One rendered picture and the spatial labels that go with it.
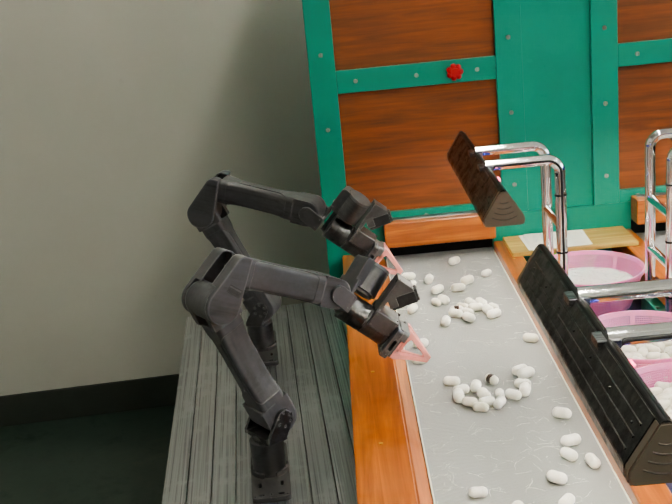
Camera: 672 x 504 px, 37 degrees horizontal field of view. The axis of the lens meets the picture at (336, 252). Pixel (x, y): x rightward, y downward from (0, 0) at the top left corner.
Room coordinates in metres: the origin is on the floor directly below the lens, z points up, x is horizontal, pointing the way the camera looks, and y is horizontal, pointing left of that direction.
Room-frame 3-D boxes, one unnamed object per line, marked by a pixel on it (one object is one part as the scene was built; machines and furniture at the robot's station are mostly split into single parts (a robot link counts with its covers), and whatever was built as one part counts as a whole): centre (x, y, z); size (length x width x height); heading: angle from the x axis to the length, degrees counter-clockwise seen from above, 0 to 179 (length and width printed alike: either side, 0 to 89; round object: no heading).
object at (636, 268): (2.36, -0.62, 0.72); 0.27 x 0.27 x 0.10
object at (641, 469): (1.23, -0.32, 1.08); 0.62 x 0.08 x 0.07; 179
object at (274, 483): (1.68, 0.16, 0.71); 0.20 x 0.07 x 0.08; 4
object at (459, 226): (2.64, -0.29, 0.83); 0.30 x 0.06 x 0.07; 89
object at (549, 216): (2.19, -0.42, 0.90); 0.20 x 0.19 x 0.45; 179
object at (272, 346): (2.27, 0.20, 0.71); 0.20 x 0.07 x 0.08; 4
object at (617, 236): (2.58, -0.62, 0.77); 0.33 x 0.15 x 0.01; 89
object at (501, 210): (2.19, -0.34, 1.08); 0.62 x 0.08 x 0.07; 179
